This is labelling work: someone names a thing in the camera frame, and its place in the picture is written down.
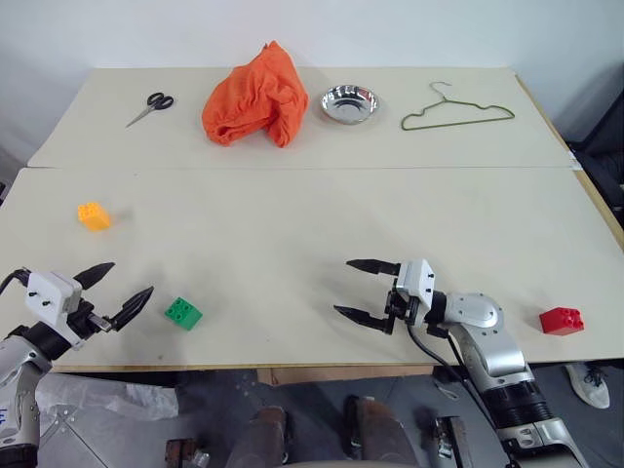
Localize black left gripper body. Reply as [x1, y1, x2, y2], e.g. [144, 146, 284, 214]
[64, 297, 115, 345]

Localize wooden table frame rail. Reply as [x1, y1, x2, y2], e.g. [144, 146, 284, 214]
[255, 364, 436, 388]

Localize green wire clothes hanger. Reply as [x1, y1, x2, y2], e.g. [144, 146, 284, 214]
[401, 80, 517, 133]

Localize white sneaker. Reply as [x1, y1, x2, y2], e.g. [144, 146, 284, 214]
[565, 363, 612, 410]

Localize orange toy brick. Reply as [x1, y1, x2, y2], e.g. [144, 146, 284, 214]
[76, 201, 113, 233]

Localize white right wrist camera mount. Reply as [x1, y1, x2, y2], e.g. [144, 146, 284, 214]
[395, 258, 437, 314]

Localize dark metal bracket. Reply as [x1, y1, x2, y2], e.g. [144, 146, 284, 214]
[419, 412, 470, 460]

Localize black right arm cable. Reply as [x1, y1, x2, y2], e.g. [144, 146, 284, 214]
[406, 321, 519, 468]

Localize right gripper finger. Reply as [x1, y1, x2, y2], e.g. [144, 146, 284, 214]
[345, 258, 403, 281]
[332, 304, 396, 337]

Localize round steel bowl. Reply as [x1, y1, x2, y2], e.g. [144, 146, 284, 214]
[319, 84, 381, 125]

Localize orange crumpled cloth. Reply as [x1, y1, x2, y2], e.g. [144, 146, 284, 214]
[201, 40, 311, 149]

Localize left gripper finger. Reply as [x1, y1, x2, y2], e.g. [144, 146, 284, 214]
[74, 261, 117, 294]
[108, 286, 156, 333]

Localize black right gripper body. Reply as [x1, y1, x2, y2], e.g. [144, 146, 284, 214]
[384, 277, 422, 337]

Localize green toy brick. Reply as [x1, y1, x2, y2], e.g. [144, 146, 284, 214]
[164, 296, 204, 332]

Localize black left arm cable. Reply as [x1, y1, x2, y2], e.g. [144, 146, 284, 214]
[0, 267, 31, 294]

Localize dark rounded brown shape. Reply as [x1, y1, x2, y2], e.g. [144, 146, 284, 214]
[226, 406, 290, 468]

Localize clear plastic sheet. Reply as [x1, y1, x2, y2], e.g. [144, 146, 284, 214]
[36, 372, 180, 426]

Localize black chair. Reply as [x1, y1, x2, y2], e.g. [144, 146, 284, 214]
[559, 61, 624, 221]

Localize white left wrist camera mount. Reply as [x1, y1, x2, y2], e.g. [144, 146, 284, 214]
[24, 270, 84, 350]

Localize black handled scissors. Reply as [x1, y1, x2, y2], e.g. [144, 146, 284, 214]
[125, 92, 176, 130]

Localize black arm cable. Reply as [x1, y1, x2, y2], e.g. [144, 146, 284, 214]
[0, 267, 31, 294]
[406, 321, 519, 468]

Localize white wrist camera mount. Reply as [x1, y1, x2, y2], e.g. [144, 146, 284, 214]
[24, 270, 84, 350]
[395, 258, 437, 314]

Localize red toy brick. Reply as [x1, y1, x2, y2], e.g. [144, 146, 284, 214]
[538, 306, 585, 337]

